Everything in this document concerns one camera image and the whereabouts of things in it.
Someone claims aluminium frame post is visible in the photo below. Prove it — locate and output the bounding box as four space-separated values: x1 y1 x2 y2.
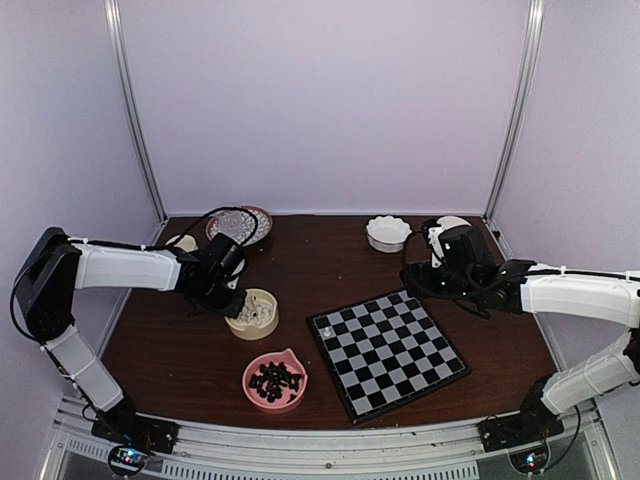
104 0 168 223
483 0 546 225

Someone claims clear glass tumbler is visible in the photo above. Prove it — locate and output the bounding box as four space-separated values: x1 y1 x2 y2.
212 211 245 243

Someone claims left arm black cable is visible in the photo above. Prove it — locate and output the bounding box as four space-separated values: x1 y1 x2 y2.
9 203 264 346

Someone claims patterned saucer plate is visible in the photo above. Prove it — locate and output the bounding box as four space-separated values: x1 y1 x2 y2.
205 206 273 247

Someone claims aluminium front rail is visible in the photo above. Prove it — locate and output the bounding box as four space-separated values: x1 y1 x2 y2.
35 396 622 479

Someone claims aluminium frame post left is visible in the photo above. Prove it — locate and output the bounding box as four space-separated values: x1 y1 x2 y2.
104 0 168 223

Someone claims pink bowl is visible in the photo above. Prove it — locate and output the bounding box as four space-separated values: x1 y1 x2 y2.
242 348 308 414

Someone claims small cream bowl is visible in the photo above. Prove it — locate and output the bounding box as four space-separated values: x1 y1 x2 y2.
436 215 470 230

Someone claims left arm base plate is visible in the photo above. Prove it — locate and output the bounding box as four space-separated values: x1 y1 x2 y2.
91 410 179 454

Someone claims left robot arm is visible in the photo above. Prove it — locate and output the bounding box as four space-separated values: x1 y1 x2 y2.
9 227 246 444

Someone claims black chess pieces pile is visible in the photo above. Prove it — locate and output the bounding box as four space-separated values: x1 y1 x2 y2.
249 362 303 403

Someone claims white textured ceramic mug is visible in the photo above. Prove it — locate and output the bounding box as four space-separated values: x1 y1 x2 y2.
165 234 198 252

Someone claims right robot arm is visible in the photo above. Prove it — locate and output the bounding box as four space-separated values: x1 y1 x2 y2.
400 217 639 442

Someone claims aluminium frame post right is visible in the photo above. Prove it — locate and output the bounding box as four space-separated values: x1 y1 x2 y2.
483 0 546 225

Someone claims cream bowl with spout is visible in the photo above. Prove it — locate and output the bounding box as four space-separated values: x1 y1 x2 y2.
225 288 279 341

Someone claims white scalloped bowl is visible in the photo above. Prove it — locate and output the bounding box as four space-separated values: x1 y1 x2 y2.
365 216 412 254

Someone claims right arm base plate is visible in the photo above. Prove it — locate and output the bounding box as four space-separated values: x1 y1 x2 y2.
478 407 564 452

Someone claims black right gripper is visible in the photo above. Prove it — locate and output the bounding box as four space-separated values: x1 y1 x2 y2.
400 261 477 305

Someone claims black and white chessboard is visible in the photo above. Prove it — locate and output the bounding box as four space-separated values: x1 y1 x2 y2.
306 289 472 425

